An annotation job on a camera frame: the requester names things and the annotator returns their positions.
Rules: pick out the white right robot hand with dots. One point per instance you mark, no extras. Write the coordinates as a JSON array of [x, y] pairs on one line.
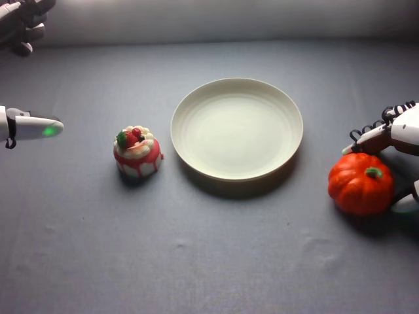
[[402, 127]]

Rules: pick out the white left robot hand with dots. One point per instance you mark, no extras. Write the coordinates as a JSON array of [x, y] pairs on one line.
[[29, 127]]

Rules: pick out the orange toy pumpkin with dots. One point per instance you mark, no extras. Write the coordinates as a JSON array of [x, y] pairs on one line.
[[357, 186]]

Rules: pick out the toy strawberry cream cake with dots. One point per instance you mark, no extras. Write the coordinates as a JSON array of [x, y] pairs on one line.
[[137, 157]]

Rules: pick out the white round plate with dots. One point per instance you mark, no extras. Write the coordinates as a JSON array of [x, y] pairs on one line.
[[235, 131]]

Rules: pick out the grey table cloth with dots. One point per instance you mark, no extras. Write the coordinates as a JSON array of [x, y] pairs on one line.
[[196, 255]]

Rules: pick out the white backdrop board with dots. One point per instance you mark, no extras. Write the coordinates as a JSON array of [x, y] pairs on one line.
[[212, 19]]

